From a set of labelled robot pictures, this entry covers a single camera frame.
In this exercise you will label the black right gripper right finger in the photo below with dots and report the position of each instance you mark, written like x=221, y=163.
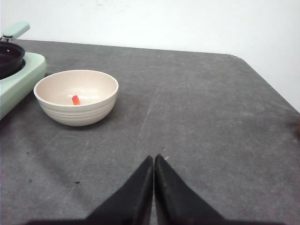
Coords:
x=176, y=202

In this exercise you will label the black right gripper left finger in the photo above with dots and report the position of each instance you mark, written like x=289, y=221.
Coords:
x=130, y=204

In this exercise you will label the pink shrimp with red tail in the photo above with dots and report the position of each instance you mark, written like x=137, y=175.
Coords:
x=76, y=100

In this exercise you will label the beige ceramic bowl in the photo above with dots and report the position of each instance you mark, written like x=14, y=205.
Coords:
x=96, y=90

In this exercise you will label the mint green breakfast maker base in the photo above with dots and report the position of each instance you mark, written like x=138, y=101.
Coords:
x=16, y=87

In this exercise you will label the black round frying pan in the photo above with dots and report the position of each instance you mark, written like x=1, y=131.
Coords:
x=11, y=58

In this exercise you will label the mint green pan handle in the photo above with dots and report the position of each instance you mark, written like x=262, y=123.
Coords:
x=15, y=31

